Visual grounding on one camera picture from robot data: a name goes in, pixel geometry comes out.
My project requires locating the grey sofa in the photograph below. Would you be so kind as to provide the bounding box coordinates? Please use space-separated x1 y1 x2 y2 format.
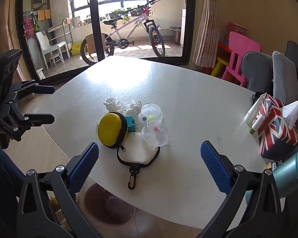
241 41 298 119

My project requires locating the red child table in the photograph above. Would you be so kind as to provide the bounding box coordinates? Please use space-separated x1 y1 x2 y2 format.
218 41 232 57

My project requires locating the flag print tissue box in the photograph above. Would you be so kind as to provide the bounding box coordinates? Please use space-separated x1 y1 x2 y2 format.
257 95 298 160

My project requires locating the clear dome container with beads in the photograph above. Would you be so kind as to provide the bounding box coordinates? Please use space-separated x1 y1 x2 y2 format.
138 103 164 125

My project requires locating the cardboard box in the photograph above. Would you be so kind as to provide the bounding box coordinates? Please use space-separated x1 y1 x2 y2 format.
85 32 108 55

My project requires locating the small white stool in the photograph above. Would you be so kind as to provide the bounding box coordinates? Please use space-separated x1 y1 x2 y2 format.
48 52 65 66

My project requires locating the yellow plastic bin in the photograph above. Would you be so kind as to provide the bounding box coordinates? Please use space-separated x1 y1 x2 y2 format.
72 42 83 55

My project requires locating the clear plastic dome lid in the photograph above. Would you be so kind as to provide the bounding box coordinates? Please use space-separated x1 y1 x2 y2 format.
141 121 170 147

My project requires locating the white bicycle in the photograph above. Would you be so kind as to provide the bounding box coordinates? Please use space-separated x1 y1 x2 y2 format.
80 0 166 66

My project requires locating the pink translucent trash bin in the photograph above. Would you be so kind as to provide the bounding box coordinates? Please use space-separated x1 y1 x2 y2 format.
84 182 137 228

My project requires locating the person's left leg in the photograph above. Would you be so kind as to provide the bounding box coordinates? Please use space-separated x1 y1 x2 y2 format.
0 147 28 238

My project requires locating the white tissue sheet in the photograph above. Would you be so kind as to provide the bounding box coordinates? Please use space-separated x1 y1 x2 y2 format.
281 98 298 129

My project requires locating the black planter with plants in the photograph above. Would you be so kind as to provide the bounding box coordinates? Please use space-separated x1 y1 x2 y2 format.
130 6 144 17
109 9 127 20

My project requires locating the small white green-capped tube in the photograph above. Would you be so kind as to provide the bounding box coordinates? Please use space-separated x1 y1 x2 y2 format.
250 114 267 135

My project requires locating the pink storage box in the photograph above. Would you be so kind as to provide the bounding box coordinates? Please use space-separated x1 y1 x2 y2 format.
226 21 247 39

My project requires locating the white face mask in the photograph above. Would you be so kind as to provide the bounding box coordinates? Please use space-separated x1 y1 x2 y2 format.
120 131 160 165

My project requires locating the white plastic chair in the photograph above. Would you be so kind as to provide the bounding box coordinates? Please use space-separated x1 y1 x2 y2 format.
35 31 70 70

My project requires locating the teal thermos bottle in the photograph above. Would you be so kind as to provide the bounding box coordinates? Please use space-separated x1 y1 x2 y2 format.
245 146 298 201

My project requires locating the white metal rack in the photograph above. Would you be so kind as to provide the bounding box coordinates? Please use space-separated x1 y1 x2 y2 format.
47 18 74 51

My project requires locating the beige patterned curtain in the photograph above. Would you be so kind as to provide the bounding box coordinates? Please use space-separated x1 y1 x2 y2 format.
0 0 33 83
192 0 226 68

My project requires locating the teal toy block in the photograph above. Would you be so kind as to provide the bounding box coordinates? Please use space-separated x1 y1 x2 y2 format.
125 115 139 132

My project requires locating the white cabinet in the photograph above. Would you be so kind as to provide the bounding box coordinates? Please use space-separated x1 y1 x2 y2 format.
180 9 187 46

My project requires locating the black cable bundle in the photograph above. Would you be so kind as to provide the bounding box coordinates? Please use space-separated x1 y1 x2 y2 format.
251 91 264 105

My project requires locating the pink child chair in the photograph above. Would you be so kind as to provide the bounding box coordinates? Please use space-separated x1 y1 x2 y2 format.
221 31 262 88

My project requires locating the red hanging bag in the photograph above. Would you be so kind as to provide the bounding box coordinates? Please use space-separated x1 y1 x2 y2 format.
23 17 35 39

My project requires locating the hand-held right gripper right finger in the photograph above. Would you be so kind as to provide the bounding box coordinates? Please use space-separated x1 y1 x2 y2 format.
200 140 283 238

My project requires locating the yellow child stool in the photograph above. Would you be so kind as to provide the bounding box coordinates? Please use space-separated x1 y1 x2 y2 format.
211 57 229 78

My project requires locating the yellow round zip pouch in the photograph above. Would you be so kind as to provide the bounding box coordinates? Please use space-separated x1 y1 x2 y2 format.
97 112 161 190

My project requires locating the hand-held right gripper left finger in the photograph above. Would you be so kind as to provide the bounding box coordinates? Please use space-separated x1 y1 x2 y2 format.
17 142 102 238

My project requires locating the black sliding door frame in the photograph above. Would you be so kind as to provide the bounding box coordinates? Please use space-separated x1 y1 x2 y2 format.
16 0 196 85

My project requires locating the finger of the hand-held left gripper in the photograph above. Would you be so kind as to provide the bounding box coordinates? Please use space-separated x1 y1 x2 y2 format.
5 80 55 105
0 102 55 142

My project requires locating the white cream tube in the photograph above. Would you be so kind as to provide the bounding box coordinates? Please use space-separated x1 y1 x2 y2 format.
244 95 267 124

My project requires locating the light grey cushion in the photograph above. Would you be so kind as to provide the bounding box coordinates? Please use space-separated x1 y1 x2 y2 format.
272 51 298 105

